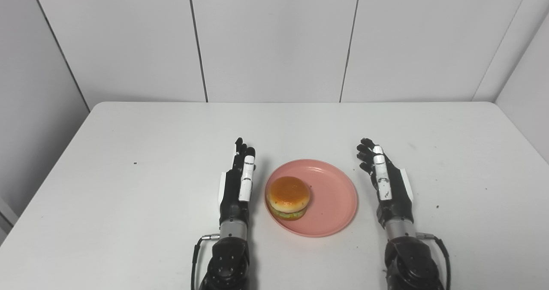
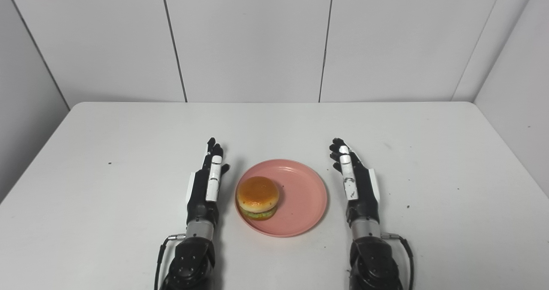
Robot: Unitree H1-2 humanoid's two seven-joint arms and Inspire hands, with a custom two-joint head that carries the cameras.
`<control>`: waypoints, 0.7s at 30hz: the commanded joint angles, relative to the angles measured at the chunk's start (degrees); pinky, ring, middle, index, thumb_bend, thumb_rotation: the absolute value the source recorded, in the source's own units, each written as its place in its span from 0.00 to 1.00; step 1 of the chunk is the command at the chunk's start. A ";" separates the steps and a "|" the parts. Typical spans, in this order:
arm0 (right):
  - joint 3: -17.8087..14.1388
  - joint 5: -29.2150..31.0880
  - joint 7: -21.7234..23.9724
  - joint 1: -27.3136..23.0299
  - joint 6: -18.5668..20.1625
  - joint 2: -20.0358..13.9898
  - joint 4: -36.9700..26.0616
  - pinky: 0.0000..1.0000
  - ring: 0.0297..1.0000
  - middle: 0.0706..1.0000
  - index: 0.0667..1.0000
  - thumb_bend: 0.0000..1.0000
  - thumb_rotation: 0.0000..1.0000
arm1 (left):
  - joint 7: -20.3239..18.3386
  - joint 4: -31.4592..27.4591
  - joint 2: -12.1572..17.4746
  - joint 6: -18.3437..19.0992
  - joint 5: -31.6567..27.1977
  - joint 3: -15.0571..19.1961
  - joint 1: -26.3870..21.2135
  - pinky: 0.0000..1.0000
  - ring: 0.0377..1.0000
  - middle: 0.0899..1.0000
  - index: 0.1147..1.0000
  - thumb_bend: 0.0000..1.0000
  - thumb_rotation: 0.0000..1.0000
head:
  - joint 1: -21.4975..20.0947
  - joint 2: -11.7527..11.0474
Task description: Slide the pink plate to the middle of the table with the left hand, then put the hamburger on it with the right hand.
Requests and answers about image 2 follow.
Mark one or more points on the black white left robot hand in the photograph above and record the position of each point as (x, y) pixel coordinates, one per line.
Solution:
(199, 200)

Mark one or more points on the toy hamburger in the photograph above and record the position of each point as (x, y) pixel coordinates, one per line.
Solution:
(257, 195)

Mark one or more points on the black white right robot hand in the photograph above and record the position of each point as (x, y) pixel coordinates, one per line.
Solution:
(364, 195)

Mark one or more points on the pink round plate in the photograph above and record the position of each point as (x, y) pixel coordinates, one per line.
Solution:
(300, 200)

